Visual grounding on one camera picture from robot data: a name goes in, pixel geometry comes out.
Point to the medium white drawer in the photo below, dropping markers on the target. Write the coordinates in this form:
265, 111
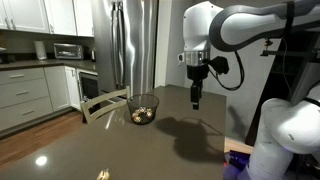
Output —
23, 92

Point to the light wooden board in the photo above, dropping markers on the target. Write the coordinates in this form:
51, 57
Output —
237, 145

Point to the dark kitchen countertop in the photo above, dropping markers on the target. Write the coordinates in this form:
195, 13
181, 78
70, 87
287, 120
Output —
46, 63

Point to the small green tan object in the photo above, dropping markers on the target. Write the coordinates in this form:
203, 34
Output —
103, 175

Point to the deep white drawer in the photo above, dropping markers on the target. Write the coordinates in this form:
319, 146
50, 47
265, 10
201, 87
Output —
25, 113

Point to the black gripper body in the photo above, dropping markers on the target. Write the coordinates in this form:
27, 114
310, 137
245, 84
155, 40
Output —
197, 71

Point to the white wall outlet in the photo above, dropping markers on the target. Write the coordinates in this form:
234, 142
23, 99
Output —
180, 58

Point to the pale wooden chair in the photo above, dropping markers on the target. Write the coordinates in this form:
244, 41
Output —
100, 106

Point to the golden round objects in bowl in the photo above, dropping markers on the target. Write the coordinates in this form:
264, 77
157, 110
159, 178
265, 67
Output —
141, 115

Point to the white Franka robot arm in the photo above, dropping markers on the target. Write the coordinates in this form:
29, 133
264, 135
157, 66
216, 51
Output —
286, 130

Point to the purple blue box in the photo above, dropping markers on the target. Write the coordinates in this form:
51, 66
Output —
237, 163

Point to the silver toaster oven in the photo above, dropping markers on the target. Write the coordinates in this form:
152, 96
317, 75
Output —
68, 51

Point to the black camera stand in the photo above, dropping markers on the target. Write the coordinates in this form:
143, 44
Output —
276, 76

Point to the shallow white drawer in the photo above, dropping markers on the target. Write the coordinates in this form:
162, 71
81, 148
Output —
20, 76

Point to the black undercounter beverage cooler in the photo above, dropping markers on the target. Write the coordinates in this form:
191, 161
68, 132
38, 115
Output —
89, 86

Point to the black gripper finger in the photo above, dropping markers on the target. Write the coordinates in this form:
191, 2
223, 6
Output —
199, 88
194, 98

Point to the white paper towel roll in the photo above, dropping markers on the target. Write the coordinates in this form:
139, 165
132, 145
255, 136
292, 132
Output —
40, 50

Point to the wide white upper cabinet door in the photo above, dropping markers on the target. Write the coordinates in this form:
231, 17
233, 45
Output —
28, 15

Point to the dark countertop appliance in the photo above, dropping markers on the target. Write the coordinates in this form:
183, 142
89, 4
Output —
4, 57

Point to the wide white cabinet door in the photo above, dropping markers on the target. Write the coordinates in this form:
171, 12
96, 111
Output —
28, 15
57, 87

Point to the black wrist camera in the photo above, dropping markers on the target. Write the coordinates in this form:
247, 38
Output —
220, 65

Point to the wide white lower cabinet door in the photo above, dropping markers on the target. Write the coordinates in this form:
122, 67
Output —
57, 87

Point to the narrow white lower cabinet door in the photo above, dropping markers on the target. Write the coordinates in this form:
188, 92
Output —
72, 87

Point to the stainless steel refrigerator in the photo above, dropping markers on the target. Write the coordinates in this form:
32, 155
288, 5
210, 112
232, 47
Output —
133, 43

